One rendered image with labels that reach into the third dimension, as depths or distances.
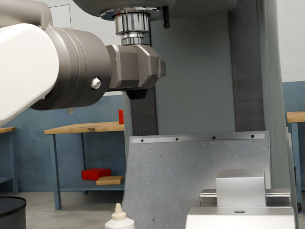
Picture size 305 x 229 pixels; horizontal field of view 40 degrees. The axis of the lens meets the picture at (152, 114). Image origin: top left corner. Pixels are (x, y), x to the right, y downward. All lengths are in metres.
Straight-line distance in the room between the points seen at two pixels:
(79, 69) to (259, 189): 0.27
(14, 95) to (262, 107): 0.65
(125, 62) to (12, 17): 0.14
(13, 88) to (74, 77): 0.09
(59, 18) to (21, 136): 1.63
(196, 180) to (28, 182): 5.06
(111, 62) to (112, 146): 4.73
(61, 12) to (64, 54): 5.11
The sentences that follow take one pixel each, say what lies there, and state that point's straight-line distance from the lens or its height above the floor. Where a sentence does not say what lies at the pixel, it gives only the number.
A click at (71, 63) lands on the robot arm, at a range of 0.42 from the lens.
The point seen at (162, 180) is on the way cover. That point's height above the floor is 1.00.
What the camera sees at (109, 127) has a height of 0.87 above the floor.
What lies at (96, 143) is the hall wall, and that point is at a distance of 5.29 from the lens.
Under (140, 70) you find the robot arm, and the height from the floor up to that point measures 1.22.
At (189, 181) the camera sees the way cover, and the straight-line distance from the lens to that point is 0.91.
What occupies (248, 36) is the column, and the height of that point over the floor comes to 1.30.
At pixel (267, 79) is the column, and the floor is 1.21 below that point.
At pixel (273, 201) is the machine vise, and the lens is 0.60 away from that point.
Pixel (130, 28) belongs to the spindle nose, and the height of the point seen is 1.28.
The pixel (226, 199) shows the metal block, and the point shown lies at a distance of 0.55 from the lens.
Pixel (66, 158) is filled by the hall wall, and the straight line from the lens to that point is 5.52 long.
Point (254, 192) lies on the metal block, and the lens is 0.54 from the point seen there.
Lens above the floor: 1.20
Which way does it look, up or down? 3 degrees down
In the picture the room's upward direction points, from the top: 4 degrees counter-clockwise
